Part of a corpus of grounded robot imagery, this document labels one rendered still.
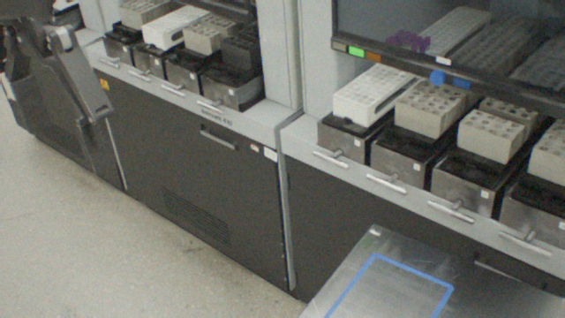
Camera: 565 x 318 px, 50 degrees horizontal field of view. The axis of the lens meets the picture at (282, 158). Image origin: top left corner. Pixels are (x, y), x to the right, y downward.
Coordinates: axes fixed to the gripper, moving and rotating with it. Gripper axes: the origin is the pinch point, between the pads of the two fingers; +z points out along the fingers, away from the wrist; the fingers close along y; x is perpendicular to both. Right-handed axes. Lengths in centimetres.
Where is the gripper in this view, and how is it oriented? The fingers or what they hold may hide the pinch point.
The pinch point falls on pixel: (68, 139)
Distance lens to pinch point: 75.3
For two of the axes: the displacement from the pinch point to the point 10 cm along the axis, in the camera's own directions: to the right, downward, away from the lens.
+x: 6.5, -4.9, 5.8
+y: 7.5, 3.5, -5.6
